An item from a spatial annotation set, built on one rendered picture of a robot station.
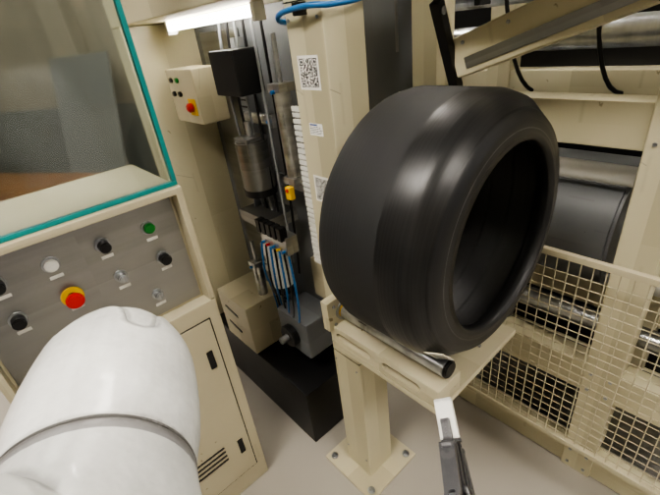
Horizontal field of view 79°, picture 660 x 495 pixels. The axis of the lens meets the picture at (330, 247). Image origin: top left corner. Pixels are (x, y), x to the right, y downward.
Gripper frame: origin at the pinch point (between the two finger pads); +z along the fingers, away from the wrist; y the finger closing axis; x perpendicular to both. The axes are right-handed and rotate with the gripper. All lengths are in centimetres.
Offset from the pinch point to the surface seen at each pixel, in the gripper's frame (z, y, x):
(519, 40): 75, -15, 36
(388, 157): 35.8, -29.1, 4.7
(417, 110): 45, -30, 12
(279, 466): 17, 86, -92
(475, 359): 22.6, 32.2, 3.5
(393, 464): 15, 101, -46
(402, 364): 19.1, 17.9, -11.9
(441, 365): 15.4, 14.2, -1.9
